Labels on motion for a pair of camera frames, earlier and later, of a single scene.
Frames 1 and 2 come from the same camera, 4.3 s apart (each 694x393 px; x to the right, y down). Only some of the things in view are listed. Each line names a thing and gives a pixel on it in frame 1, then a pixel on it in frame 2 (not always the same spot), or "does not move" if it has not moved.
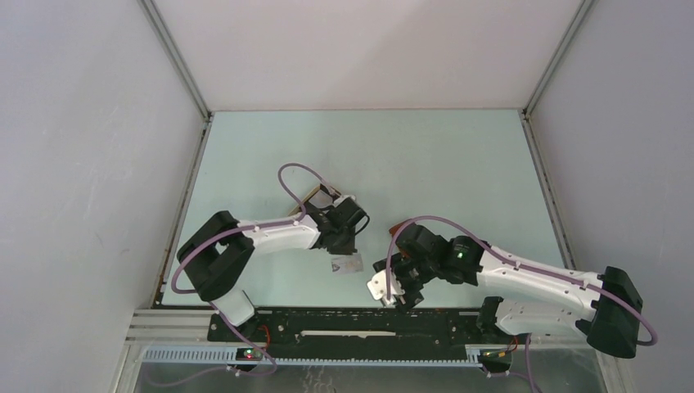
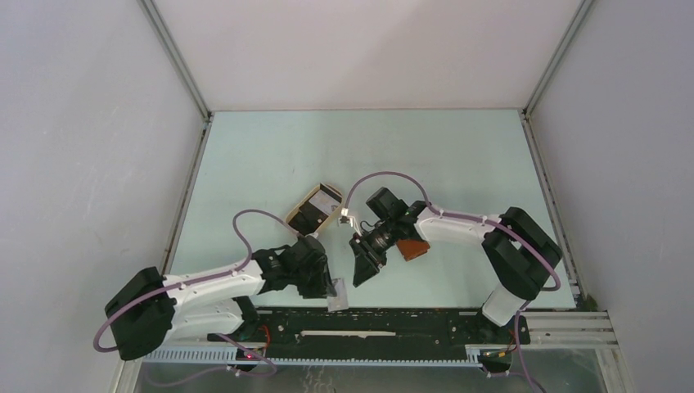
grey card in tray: [321, 199] does not move
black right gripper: [412, 298] → [365, 266]
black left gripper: [349, 249] → [322, 286]
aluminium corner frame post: [527, 120] does not move
